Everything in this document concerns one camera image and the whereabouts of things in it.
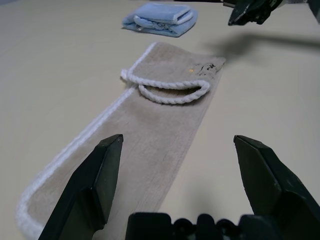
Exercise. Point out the folded blue towel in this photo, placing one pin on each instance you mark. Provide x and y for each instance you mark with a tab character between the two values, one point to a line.
160	15

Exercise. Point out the beige towel with white trim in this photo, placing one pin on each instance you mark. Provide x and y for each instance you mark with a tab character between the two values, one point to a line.
162	125

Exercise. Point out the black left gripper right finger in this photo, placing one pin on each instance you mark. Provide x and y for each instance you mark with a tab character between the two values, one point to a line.
272	185

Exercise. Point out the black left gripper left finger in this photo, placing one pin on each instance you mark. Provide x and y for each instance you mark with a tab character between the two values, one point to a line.
85	190

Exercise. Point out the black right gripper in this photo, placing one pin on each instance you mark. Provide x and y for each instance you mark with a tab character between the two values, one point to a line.
263	10

